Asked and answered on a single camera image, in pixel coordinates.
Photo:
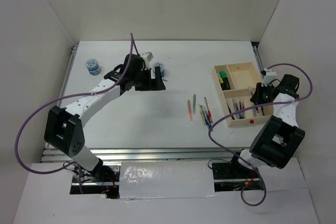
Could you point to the purple highlighter marker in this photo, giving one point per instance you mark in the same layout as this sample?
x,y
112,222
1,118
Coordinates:
x,y
223,87

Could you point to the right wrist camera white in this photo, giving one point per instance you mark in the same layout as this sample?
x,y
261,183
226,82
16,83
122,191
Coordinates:
x,y
268,77

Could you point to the blue clear-cap pen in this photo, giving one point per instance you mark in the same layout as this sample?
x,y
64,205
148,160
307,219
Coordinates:
x,y
262,110

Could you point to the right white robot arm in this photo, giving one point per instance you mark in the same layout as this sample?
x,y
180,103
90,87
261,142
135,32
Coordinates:
x,y
280,137

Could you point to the dark blue gel pen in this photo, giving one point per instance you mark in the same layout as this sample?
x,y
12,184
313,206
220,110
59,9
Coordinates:
x,y
203,113

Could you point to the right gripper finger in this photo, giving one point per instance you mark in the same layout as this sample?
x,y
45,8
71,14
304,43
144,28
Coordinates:
x,y
258,89
254,98

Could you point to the black clear-cap pen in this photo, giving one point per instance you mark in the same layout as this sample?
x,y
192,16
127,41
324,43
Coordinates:
x,y
241,107

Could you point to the yellow clear pen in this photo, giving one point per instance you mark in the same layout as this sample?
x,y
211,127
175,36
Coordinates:
x,y
201,114

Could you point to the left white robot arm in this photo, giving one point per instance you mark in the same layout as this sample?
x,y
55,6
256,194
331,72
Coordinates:
x,y
64,127

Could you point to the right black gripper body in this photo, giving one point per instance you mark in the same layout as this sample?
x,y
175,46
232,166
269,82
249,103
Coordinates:
x,y
265,97

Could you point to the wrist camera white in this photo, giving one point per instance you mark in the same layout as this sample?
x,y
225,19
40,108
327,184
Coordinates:
x,y
146,58
268,77

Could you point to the red gel pen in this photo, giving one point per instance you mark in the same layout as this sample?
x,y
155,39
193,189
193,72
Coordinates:
x,y
208,111

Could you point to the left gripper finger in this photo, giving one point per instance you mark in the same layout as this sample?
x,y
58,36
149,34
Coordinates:
x,y
158,81
143,81

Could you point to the red clear-cap pen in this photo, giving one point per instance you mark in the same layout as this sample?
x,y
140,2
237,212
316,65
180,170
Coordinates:
x,y
237,108

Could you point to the beige divided organizer tray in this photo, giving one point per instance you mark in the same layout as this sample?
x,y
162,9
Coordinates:
x,y
240,76

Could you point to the olive green clear pen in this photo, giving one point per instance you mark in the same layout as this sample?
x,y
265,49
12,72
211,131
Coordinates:
x,y
194,104

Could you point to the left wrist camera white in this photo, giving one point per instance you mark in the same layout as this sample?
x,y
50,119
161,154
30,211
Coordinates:
x,y
146,58

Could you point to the left blue round jar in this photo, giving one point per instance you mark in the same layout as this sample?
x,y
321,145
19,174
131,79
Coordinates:
x,y
93,67

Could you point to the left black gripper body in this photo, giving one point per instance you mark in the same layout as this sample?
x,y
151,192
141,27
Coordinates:
x,y
133,77

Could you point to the yellow highlighter marker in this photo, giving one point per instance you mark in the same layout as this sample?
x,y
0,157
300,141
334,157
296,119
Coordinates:
x,y
226,83

